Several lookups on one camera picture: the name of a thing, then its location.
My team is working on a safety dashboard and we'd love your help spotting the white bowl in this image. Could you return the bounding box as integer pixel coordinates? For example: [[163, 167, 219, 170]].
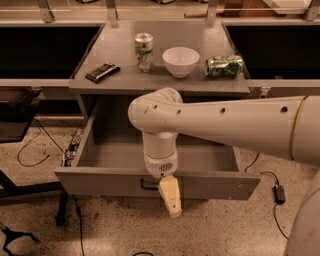
[[162, 47, 200, 78]]

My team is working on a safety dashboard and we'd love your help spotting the grey top drawer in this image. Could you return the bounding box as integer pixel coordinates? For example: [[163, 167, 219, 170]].
[[55, 96, 260, 200]]

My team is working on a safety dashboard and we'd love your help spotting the grey drawer cabinet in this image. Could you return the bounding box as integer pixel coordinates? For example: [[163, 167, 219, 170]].
[[68, 19, 252, 141]]

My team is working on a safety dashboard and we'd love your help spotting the black stand frame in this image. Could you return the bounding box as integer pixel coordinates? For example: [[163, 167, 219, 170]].
[[0, 170, 69, 226]]

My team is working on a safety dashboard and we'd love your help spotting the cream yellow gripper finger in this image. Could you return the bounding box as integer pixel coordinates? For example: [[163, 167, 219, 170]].
[[158, 175, 182, 218]]

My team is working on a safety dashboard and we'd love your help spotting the black tripod foot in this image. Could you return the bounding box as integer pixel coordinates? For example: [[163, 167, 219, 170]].
[[0, 222, 39, 256]]

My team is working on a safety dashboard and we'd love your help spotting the black floor cable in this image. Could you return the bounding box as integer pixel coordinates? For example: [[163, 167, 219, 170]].
[[16, 116, 86, 256]]

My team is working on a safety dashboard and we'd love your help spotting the upright white soda can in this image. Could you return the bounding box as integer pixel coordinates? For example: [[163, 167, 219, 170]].
[[134, 32, 153, 72]]

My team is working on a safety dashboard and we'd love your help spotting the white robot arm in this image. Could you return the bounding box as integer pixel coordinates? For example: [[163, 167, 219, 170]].
[[128, 88, 320, 217]]

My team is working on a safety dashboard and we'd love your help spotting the black power adapter with cable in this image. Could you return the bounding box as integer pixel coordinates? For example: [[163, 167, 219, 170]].
[[261, 171, 288, 239]]

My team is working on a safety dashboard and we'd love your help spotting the dark bin at left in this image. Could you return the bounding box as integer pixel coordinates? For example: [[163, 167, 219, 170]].
[[0, 87, 41, 143]]

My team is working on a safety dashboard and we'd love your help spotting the green can lying down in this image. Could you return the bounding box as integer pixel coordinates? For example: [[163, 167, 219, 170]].
[[205, 55, 243, 78]]

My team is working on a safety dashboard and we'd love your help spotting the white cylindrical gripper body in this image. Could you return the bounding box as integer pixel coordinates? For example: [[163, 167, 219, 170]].
[[142, 132, 178, 179]]

